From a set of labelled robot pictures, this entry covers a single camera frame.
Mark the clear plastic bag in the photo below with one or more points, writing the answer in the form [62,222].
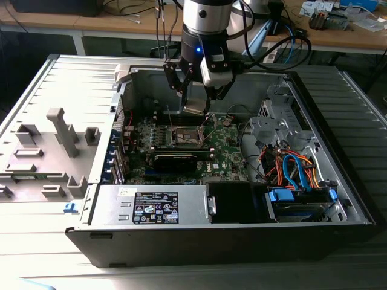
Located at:
[370,22]

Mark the round coin cell battery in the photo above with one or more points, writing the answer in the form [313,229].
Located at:
[227,121]

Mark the black and grey PC case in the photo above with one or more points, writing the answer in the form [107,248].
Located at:
[211,246]

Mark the silver power supply unit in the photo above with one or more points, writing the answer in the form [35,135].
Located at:
[115,207]

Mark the blue card retention latches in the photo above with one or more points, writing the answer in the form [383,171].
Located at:
[112,137]

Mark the black Quadro graphics card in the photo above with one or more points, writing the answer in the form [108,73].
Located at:
[175,165]

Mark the pale blue rounded object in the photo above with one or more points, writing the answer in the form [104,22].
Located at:
[36,285]

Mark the metal socket locking lever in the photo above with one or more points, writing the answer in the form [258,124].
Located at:
[208,135]
[169,116]

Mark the grey parts rack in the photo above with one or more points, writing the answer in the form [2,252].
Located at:
[65,133]

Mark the pale blue flat panel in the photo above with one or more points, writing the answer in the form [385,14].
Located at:
[260,36]

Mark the silver CPU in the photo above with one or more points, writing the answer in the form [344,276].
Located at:
[194,106]

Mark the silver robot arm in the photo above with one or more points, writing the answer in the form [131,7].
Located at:
[214,18]

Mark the blue box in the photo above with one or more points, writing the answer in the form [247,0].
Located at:
[358,3]

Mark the green Dell motherboard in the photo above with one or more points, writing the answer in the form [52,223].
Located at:
[225,145]

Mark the metal drive cage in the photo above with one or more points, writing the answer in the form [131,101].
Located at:
[272,125]

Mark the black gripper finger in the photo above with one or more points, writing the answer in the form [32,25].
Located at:
[176,75]
[219,92]

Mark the long wooden desk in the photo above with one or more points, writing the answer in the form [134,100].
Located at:
[45,19]

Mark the black plastic shroud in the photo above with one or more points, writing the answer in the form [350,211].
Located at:
[229,202]

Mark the CPU socket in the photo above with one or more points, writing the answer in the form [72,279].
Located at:
[186,137]

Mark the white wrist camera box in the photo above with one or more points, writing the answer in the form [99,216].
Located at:
[211,77]

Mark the small blue plastic clip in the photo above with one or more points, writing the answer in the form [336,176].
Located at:
[70,208]

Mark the finned CPU cooler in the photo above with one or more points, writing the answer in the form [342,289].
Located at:
[319,19]

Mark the black monitor stand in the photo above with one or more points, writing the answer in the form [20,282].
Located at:
[275,18]

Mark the hard disk in blue carrier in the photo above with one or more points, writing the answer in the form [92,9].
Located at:
[302,212]

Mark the black equipment box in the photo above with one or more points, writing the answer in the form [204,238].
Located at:
[54,7]

